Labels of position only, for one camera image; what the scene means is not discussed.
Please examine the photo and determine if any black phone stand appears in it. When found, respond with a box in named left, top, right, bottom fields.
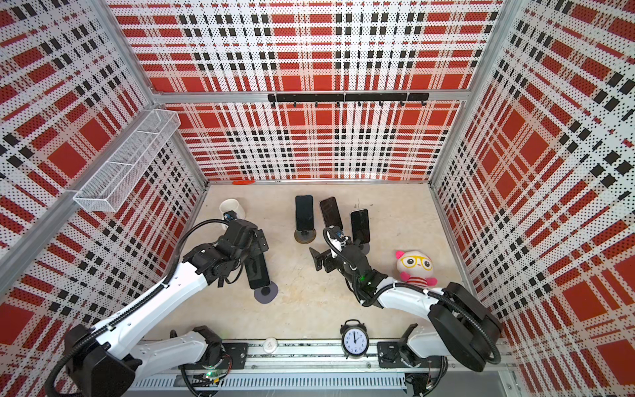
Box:
left=350, top=209, right=370, bottom=244

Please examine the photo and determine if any black phone purple edge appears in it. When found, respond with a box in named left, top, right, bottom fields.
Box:
left=319, top=197, right=343, bottom=230

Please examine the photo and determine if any black phone green edge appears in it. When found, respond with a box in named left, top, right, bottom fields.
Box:
left=295, top=195, right=314, bottom=232

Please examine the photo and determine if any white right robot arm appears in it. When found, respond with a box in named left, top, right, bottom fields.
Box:
left=309, top=238, right=503, bottom=372

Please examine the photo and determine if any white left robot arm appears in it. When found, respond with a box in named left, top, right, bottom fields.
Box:
left=44, top=219, right=269, bottom=396

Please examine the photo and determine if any grey phone stand front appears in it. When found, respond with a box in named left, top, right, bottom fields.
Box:
left=254, top=281, right=279, bottom=304

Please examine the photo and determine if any white ceramic mug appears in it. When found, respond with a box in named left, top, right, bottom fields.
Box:
left=219, top=198, right=246, bottom=219

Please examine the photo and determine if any pink plush owl toy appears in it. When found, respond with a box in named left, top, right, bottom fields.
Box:
left=395, top=251, right=438, bottom=288

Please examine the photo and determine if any black alarm clock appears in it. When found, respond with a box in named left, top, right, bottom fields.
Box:
left=340, top=319, right=370, bottom=359

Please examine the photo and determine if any white round button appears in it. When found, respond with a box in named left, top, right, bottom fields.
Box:
left=262, top=337, right=279, bottom=355

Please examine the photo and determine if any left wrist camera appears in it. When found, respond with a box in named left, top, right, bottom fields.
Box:
left=223, top=210, right=238, bottom=223

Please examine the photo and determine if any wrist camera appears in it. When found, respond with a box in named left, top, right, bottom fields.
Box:
left=223, top=210, right=238, bottom=223
left=326, top=226, right=347, bottom=251

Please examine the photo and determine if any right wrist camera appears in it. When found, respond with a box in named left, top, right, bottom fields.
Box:
left=326, top=226, right=347, bottom=251

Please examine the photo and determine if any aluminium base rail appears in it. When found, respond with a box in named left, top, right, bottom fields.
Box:
left=126, top=338, right=517, bottom=395

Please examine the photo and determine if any white wire mesh basket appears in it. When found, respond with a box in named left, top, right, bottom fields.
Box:
left=74, top=109, right=180, bottom=213

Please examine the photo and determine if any black wall hook rail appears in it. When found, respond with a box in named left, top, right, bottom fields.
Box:
left=267, top=93, right=430, bottom=106

